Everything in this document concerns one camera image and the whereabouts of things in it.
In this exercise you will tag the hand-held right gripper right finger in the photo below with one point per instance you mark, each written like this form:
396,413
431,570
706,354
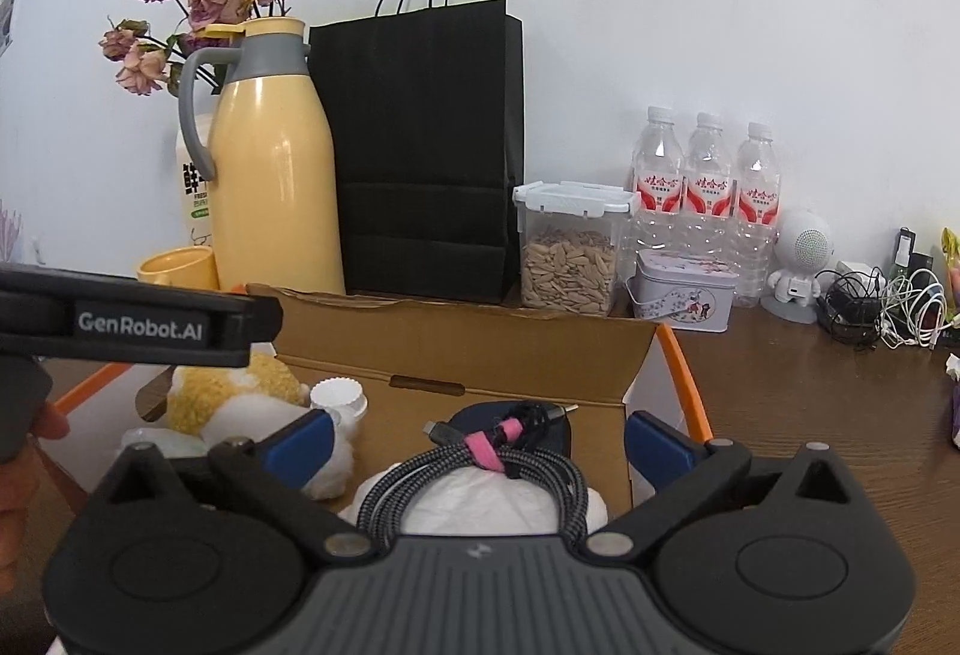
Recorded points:
656,449

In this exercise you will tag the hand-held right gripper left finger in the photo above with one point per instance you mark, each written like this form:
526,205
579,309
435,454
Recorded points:
300,449

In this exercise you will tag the yellow white plush toy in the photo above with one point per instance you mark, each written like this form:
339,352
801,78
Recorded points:
225,392

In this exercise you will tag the navy zip case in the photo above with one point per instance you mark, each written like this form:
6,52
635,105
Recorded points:
559,437

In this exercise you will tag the white cloth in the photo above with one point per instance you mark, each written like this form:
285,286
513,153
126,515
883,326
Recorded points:
480,501

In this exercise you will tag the red-orange cardboard box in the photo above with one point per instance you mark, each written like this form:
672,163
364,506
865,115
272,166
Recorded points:
450,340

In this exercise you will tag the person's left hand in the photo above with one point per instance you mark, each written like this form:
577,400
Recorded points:
19,512

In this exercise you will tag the white ridged cap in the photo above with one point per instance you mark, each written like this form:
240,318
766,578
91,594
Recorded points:
337,396

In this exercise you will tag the yellow mug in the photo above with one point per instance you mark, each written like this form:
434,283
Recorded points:
180,266

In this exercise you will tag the white milk carton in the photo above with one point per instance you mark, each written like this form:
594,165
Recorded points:
193,190

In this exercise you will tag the floral tin box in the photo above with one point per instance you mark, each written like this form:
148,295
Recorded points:
679,302

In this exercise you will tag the yellow thermos jug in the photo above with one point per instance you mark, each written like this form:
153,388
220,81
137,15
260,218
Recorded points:
270,190

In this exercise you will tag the clear clip-lid seed container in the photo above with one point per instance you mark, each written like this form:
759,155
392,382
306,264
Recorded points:
570,265

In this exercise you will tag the white robot speaker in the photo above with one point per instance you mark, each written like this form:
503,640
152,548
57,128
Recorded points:
806,242

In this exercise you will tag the clear water bottle red label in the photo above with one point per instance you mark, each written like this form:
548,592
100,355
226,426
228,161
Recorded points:
709,175
756,197
658,175

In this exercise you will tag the black paper bag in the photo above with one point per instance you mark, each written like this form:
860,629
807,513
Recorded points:
420,160

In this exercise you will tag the colourful snack packet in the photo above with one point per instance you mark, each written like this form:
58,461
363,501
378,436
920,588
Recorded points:
952,250

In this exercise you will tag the white wall socket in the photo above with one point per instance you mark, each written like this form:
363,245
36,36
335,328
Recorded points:
35,251

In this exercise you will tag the purple wall sticker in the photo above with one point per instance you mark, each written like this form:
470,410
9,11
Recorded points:
7,235

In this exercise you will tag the wall poster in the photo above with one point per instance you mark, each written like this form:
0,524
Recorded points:
7,18

